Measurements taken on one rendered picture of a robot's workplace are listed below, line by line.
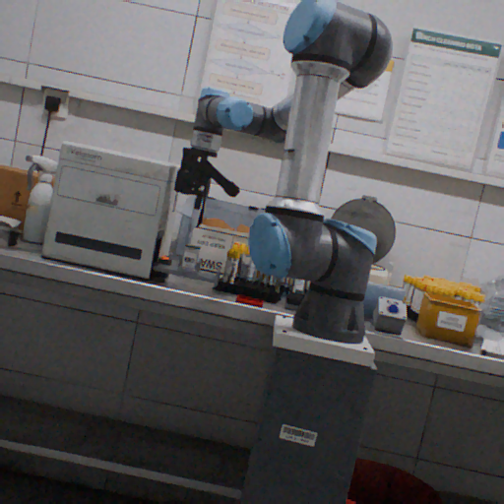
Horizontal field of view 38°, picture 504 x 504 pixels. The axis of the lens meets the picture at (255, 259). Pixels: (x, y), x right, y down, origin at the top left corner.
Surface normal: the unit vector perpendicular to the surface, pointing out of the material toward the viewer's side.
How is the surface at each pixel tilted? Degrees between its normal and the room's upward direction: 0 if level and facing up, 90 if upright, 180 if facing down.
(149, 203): 90
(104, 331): 90
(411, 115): 94
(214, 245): 86
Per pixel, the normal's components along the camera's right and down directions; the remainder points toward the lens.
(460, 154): -0.04, 0.17
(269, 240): -0.87, 0.00
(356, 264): 0.47, 0.19
